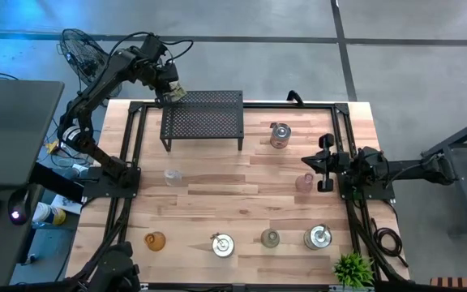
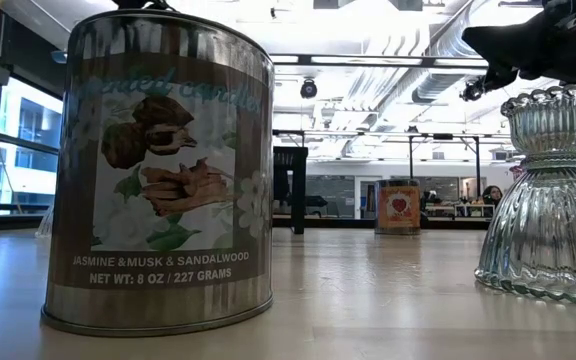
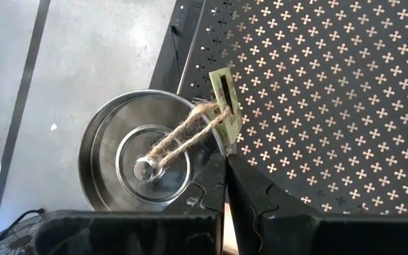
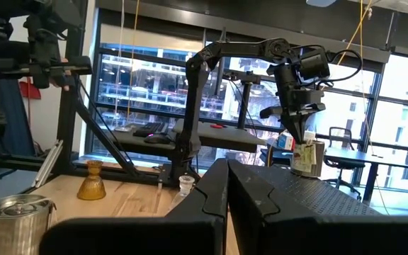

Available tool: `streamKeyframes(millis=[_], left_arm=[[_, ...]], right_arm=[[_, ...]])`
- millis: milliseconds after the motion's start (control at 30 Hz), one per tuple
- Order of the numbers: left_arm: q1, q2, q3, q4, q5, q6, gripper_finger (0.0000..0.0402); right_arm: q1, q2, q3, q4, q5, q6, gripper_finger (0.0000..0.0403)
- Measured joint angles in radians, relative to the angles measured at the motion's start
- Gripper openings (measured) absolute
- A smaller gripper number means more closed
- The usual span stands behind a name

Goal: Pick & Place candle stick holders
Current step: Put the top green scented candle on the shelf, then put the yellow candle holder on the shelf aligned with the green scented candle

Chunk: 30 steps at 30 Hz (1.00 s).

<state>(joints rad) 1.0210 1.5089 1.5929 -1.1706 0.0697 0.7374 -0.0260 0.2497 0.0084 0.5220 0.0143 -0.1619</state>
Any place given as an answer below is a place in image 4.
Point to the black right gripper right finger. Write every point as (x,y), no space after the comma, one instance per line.
(296,237)

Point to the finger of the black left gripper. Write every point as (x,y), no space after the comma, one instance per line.
(295,129)
(304,129)

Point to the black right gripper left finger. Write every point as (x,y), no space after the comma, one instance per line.
(197,233)

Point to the silver candle tin yellow label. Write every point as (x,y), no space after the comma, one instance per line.
(319,159)

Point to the clear glass candlestick holder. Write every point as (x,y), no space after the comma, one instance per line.
(186,184)

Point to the amber glass candlestick holder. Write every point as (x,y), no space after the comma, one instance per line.
(91,187)

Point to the silver candle tin purple label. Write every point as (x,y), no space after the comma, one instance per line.
(12,230)

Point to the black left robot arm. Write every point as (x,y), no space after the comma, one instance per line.
(193,106)

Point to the white blue box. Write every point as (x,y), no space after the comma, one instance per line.
(285,141)

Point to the black perforated metal shelf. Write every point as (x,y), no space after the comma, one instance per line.
(314,195)

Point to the black office chair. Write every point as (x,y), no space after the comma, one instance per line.
(342,164)

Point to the black monitor stand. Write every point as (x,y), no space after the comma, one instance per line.
(243,102)

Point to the black office table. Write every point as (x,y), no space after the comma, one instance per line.
(367,157)

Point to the small red object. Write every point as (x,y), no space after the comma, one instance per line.
(218,126)

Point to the black computer mouse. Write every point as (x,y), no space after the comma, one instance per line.
(157,139)

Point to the black keyboard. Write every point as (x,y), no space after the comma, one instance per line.
(151,129)

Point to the silver aluminium bar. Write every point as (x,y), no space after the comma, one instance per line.
(48,164)

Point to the person's hand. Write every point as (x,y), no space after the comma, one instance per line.
(60,82)

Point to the red plastic object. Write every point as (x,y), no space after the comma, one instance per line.
(30,90)

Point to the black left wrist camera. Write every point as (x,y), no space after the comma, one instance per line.
(314,65)

